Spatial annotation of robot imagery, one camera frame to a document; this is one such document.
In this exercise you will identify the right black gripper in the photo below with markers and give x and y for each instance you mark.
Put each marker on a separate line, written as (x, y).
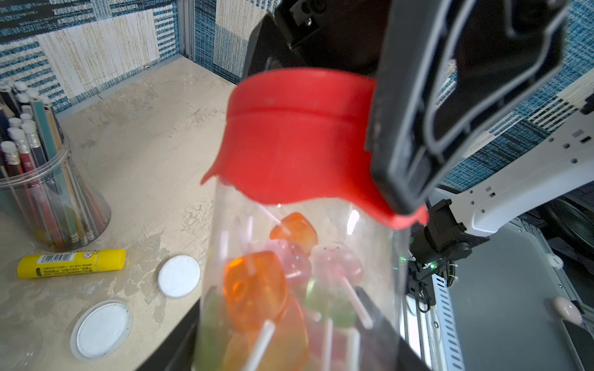
(327, 34)

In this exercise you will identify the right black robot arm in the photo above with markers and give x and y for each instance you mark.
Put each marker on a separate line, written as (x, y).
(467, 220)

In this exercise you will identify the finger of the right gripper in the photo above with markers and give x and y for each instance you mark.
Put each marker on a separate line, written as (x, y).
(447, 71)

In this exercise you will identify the translucent white jar lid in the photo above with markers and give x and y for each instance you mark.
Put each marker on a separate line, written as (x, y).
(101, 330)

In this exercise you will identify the clear cup of pencils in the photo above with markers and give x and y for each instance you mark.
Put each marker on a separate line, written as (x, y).
(42, 187)

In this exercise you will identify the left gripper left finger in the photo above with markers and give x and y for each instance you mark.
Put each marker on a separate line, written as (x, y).
(176, 352)

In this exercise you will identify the red lid candy jar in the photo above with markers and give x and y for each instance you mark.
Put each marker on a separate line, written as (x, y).
(298, 225)

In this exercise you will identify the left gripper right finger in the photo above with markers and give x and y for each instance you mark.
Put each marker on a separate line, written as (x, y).
(381, 348)

